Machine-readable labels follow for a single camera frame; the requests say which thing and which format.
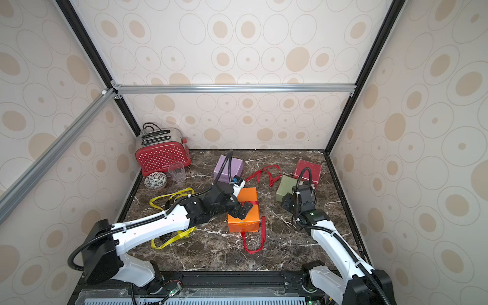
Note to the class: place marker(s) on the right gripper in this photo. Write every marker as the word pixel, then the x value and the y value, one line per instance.
pixel 289 202

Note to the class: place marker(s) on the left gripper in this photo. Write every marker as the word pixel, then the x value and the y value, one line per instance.
pixel 237 211

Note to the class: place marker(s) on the green gift box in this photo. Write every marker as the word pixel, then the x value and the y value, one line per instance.
pixel 285 187

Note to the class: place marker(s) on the yellow ribbon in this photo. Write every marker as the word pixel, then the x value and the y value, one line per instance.
pixel 169 238
pixel 164 202

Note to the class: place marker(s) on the dark red gift box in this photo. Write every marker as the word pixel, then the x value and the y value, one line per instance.
pixel 315 169

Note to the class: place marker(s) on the orange gift box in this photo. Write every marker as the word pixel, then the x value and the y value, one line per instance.
pixel 251 223

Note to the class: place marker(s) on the purple gift box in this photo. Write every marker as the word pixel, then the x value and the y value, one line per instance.
pixel 236 169

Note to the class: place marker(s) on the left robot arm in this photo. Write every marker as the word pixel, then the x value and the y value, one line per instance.
pixel 104 255

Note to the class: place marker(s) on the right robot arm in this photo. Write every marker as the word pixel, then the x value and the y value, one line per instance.
pixel 356 281

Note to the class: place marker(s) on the clear plastic cup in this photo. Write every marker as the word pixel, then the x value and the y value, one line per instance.
pixel 177 172

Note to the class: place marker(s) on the patterned ceramic bowl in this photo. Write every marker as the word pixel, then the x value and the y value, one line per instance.
pixel 155 181

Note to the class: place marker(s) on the red polka dot toaster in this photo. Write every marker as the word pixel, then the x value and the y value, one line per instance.
pixel 158 148

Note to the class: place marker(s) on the horizontal aluminium bar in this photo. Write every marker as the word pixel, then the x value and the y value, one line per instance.
pixel 235 89

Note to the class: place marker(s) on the diagonal aluminium bar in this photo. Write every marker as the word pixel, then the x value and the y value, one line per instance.
pixel 25 183

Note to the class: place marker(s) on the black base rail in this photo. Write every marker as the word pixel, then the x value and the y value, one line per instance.
pixel 207 287

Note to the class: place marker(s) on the black frame post left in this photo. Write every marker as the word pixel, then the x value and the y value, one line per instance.
pixel 68 11

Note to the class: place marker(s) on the black frame post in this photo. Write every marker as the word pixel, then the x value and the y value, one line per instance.
pixel 68 11
pixel 371 59

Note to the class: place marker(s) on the black frame post right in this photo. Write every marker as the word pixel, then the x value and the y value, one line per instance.
pixel 371 59

